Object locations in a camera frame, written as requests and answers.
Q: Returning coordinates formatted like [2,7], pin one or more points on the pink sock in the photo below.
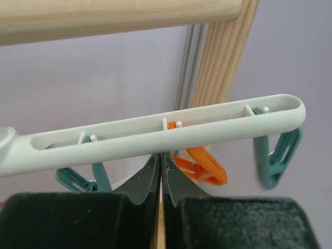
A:
[160,242]

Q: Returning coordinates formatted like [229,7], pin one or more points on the teal clip far right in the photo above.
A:
[271,164]

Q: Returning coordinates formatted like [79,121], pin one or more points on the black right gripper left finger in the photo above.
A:
[123,218]

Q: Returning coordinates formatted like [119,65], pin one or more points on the white clip hanger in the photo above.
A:
[213,124]

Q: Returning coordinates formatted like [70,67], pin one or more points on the aluminium frame post right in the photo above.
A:
[193,51]

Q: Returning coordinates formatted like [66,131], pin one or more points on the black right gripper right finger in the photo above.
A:
[195,219]

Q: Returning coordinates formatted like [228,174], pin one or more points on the orange clip right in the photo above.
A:
[204,167]

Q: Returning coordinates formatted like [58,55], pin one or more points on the wooden drying rack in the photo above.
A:
[229,25]

